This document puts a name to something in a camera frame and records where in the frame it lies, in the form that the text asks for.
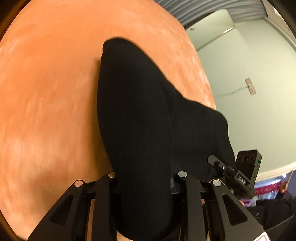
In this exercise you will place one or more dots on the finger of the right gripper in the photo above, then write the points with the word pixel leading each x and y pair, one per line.
pixel 217 164

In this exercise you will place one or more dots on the wall socket plate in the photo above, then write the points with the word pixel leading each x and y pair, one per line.
pixel 250 86

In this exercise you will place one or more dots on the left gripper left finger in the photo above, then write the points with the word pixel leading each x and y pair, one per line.
pixel 80 205

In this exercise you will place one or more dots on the orange velvet bed cover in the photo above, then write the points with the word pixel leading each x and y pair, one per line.
pixel 50 57

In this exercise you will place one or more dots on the grey striped curtain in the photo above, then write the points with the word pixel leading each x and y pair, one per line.
pixel 188 12

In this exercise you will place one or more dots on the black pants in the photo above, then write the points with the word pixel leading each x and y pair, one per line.
pixel 146 125

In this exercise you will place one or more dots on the white leaning board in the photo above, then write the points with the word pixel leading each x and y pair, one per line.
pixel 210 28

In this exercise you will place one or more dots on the black camera box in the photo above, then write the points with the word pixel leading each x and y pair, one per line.
pixel 248 162

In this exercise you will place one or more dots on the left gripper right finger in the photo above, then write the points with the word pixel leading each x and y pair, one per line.
pixel 209 211

